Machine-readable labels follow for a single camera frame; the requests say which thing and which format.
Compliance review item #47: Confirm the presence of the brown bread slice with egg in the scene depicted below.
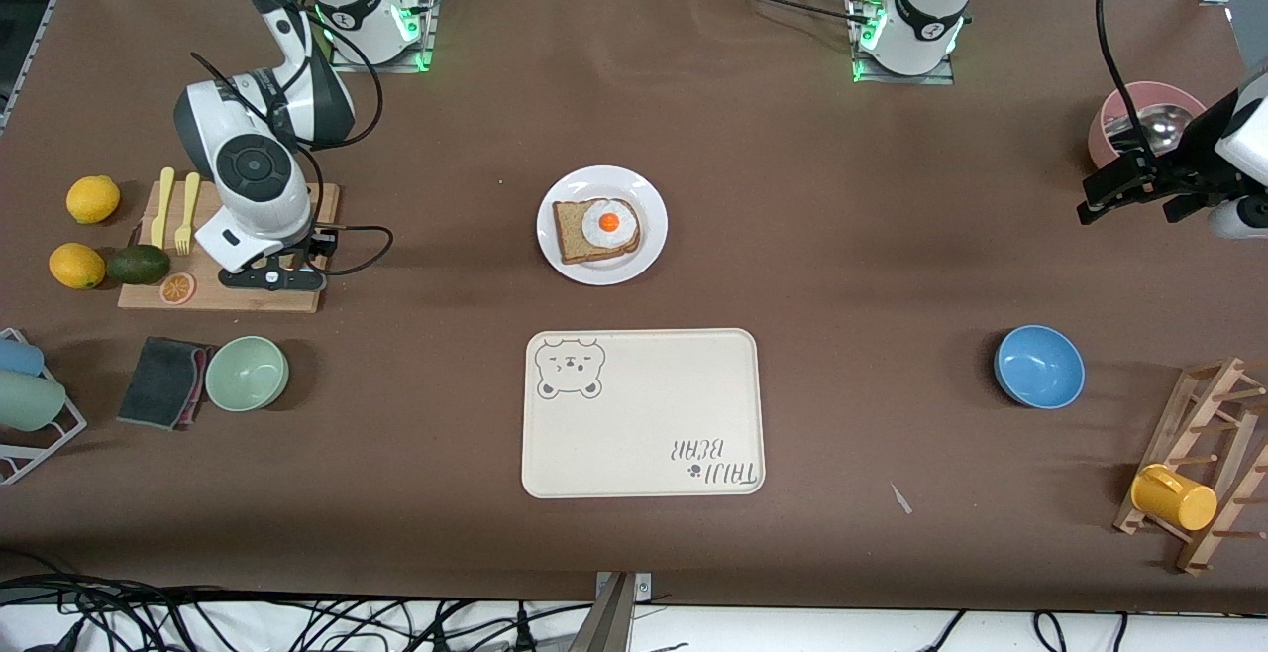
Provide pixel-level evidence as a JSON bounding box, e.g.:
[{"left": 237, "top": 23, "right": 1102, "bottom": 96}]
[{"left": 552, "top": 198, "right": 642, "bottom": 266}]

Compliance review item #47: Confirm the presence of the white round plate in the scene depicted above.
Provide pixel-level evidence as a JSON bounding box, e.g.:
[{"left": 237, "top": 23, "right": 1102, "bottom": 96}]
[{"left": 536, "top": 165, "right": 669, "bottom": 286}]

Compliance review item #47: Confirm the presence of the fried egg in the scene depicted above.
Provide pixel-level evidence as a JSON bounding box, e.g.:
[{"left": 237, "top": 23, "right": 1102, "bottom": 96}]
[{"left": 581, "top": 198, "right": 640, "bottom": 249}]

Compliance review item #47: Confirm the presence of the metal ladle spoon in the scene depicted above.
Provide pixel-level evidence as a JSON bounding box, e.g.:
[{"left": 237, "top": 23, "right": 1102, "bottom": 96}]
[{"left": 1105, "top": 105, "right": 1195, "bottom": 155}]

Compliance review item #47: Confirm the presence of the pink bowl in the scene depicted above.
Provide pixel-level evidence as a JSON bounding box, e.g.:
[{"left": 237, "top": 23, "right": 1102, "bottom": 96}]
[{"left": 1088, "top": 81, "right": 1212, "bottom": 172}]

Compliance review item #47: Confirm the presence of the pale green bowl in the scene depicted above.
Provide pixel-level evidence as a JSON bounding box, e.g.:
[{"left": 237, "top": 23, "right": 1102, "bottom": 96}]
[{"left": 205, "top": 336, "right": 290, "bottom": 412}]

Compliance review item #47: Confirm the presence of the yellow plastic fork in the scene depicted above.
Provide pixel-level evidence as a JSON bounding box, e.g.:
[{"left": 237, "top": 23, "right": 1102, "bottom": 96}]
[{"left": 175, "top": 172, "right": 201, "bottom": 257}]

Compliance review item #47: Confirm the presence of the bamboo cutting board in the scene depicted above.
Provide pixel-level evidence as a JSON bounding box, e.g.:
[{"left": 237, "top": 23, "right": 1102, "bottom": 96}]
[{"left": 117, "top": 181, "right": 341, "bottom": 314}]

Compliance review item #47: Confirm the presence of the yellow plastic knife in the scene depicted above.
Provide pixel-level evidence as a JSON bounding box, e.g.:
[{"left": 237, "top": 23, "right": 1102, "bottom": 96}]
[{"left": 151, "top": 167, "right": 176, "bottom": 250}]

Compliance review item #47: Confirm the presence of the dark green avocado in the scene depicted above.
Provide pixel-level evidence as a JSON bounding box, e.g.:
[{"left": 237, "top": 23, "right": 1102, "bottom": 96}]
[{"left": 106, "top": 245, "right": 171, "bottom": 286}]

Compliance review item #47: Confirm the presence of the dark grey folded cloth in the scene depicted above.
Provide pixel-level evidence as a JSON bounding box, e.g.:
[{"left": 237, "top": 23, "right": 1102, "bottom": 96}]
[{"left": 116, "top": 337, "right": 214, "bottom": 431}]

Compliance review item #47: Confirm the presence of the blue bowl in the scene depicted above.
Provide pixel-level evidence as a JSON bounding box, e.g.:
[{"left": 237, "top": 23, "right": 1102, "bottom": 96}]
[{"left": 994, "top": 325, "right": 1086, "bottom": 410}]

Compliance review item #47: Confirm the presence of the yellow lemon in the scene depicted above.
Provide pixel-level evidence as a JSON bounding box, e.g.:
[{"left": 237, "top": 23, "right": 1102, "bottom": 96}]
[
  {"left": 66, "top": 175, "right": 121, "bottom": 225},
  {"left": 49, "top": 243, "right": 106, "bottom": 290}
]

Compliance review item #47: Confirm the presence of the wooden peg mug rack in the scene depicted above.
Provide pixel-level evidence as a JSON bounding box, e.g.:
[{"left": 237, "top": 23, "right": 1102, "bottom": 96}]
[{"left": 1113, "top": 357, "right": 1268, "bottom": 576}]

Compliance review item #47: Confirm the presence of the light blue cup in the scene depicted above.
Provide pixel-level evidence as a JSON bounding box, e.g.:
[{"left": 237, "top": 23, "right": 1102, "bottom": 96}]
[{"left": 0, "top": 338, "right": 46, "bottom": 377}]

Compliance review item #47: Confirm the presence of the pale green cup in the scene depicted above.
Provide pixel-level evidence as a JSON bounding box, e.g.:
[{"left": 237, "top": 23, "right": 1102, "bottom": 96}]
[{"left": 0, "top": 371, "right": 67, "bottom": 432}]

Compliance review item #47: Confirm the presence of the brown table cover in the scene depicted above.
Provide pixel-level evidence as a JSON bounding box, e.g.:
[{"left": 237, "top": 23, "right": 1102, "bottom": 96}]
[{"left": 0, "top": 0, "right": 1268, "bottom": 615}]

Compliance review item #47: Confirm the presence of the yellow plastic mug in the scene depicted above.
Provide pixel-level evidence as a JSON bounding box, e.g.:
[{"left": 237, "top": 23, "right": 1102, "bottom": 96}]
[{"left": 1130, "top": 464, "right": 1218, "bottom": 532}]

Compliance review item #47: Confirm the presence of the cream bear print tray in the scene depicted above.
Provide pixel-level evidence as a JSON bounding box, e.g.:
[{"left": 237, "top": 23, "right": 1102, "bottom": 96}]
[{"left": 521, "top": 328, "right": 766, "bottom": 500}]

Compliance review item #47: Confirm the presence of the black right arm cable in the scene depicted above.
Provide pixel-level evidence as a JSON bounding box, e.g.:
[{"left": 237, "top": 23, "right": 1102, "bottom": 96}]
[{"left": 188, "top": 0, "right": 395, "bottom": 278}]

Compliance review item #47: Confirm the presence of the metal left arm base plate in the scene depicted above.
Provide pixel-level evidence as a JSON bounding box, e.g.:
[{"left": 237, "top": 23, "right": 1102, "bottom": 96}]
[{"left": 847, "top": 0, "right": 957, "bottom": 86}]

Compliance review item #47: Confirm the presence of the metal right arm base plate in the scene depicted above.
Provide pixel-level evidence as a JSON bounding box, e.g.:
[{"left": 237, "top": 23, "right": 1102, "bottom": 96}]
[{"left": 327, "top": 0, "right": 442, "bottom": 73}]

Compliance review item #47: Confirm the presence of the white wire cup rack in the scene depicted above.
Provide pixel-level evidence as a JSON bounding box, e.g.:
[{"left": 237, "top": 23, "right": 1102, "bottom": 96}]
[{"left": 0, "top": 328, "right": 88, "bottom": 486}]

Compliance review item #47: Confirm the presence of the black floor cable tangle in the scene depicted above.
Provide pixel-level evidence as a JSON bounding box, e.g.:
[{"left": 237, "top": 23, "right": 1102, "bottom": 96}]
[{"left": 0, "top": 573, "right": 595, "bottom": 652}]

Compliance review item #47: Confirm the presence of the black base power cable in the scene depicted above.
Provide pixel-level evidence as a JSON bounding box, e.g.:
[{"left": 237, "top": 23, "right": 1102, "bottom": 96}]
[{"left": 688, "top": 0, "right": 873, "bottom": 29}]

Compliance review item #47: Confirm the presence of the grey metal camera pole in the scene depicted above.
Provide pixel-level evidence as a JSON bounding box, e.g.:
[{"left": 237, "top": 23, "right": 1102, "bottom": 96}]
[{"left": 567, "top": 571, "right": 653, "bottom": 652}]

